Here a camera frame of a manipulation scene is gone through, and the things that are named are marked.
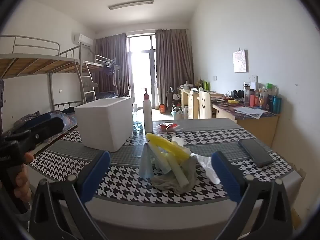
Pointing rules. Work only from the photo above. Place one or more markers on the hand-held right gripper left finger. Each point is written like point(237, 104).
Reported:
point(96, 177)

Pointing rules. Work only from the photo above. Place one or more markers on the small metal bunk bed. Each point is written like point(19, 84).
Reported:
point(102, 63)

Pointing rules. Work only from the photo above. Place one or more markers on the houndstooth tablecloth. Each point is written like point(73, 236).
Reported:
point(225, 135)

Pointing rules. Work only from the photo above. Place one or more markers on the clear blue bottle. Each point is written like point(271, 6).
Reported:
point(137, 127)

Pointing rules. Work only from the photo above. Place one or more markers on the grey crumpled blanket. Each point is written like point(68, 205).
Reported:
point(26, 120)

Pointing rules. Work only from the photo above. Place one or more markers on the glass balcony door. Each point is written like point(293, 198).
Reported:
point(141, 70)

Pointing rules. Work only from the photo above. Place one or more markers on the wooden desk with printed cover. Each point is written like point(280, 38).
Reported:
point(260, 127)

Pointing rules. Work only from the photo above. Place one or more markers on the white foam box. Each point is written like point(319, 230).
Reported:
point(102, 122)

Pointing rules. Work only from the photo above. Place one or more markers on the white foam tube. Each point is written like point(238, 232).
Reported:
point(175, 170)

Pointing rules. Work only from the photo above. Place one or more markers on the dark phone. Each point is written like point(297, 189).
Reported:
point(255, 152)

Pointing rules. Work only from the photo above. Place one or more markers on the row of toiletry bottles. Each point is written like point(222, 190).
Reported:
point(265, 97)

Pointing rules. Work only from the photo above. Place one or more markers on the metal bed ladder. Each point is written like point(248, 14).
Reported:
point(87, 85)

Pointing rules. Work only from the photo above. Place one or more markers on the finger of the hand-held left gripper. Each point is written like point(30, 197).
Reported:
point(37, 136)
point(47, 120)

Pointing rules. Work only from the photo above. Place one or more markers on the grey cloth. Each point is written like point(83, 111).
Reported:
point(162, 183)

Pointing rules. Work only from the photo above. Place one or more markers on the yellow foam net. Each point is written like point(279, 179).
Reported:
point(165, 145)

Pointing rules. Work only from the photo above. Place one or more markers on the wall poster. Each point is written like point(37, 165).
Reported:
point(240, 61)

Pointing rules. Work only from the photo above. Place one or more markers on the white wall socket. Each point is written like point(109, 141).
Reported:
point(253, 78)

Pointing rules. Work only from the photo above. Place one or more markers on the white air conditioner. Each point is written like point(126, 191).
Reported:
point(82, 40)

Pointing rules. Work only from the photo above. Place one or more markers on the white tissue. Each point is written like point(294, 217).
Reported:
point(178, 141)

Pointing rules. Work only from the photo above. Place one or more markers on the hanging dark clothes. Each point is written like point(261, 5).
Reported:
point(111, 69)

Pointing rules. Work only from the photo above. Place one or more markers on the person's left hand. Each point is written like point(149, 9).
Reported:
point(22, 182)

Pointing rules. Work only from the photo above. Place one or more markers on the wooden desk with drawers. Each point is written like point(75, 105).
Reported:
point(186, 102)

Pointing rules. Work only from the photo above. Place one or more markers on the printed papers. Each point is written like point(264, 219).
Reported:
point(250, 112)

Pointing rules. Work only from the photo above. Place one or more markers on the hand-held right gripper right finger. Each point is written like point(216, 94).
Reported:
point(225, 177)

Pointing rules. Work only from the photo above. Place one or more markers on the red snack packet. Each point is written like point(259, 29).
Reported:
point(167, 127)

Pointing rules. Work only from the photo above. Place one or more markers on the white bucket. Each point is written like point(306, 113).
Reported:
point(178, 114)

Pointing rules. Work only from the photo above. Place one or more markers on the large metal bunk bed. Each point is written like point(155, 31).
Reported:
point(32, 62)

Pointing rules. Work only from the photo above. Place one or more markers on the black desk device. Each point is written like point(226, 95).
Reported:
point(237, 95)

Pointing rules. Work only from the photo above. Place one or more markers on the wooden chair with smiley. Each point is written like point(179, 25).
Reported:
point(204, 105)

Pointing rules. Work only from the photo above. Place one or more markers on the white pump bottle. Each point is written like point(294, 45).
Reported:
point(147, 115)

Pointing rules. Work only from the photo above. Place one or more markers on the ceiling light tube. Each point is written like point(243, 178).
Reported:
point(130, 4)

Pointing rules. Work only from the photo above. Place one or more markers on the small yellow item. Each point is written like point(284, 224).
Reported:
point(232, 101)

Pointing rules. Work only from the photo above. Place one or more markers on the orange floor container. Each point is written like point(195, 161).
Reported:
point(163, 108)

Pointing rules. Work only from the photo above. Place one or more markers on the brown curtain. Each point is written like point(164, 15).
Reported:
point(175, 65)
point(110, 60)

